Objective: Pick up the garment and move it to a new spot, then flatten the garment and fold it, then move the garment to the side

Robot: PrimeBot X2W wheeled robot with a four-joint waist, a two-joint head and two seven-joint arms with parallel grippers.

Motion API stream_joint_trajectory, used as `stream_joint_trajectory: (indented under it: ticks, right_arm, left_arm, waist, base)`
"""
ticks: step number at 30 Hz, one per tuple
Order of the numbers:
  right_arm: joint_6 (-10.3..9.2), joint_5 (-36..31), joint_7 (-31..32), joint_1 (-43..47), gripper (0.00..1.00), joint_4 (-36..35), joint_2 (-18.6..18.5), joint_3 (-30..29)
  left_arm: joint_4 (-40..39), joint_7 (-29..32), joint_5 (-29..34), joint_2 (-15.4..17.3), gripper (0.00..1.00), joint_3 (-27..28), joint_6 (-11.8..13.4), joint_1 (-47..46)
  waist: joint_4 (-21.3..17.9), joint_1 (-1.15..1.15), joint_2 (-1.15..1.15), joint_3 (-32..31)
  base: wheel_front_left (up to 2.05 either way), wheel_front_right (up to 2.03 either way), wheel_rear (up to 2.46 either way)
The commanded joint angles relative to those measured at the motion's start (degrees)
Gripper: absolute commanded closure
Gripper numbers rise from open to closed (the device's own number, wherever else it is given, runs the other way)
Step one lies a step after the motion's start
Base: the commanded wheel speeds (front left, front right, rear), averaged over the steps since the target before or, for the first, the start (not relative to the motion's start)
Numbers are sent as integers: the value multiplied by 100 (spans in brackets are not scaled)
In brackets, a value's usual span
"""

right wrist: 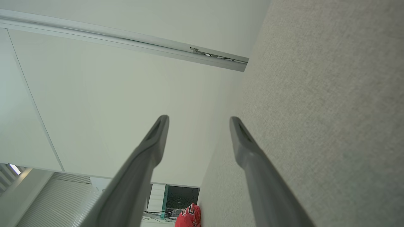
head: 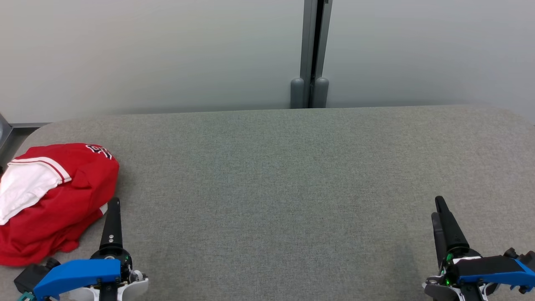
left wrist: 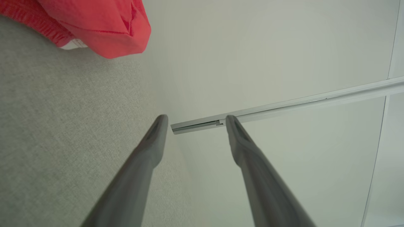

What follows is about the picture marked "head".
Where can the red shorts with white stripes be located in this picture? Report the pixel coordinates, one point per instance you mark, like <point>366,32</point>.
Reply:
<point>25,251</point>

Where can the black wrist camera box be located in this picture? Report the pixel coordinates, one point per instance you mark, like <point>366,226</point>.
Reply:
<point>31,276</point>
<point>527,259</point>

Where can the grey partition post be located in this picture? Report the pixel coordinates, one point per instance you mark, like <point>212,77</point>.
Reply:
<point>311,42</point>

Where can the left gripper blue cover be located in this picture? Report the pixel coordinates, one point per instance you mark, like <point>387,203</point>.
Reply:
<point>79,274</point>

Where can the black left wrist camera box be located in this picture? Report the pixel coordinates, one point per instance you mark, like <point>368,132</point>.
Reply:
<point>31,276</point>

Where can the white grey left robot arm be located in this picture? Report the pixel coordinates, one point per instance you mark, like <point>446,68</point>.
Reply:
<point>136,286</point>

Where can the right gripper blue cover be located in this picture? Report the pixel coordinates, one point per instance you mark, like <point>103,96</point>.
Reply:
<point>485,269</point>

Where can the red jersey with black number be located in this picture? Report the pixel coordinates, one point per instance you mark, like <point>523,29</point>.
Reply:
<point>83,184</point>

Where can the grey rounded post foot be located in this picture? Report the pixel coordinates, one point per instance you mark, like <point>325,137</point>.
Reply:
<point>321,94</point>
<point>297,94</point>

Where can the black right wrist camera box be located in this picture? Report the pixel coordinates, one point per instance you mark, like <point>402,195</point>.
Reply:
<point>527,259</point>

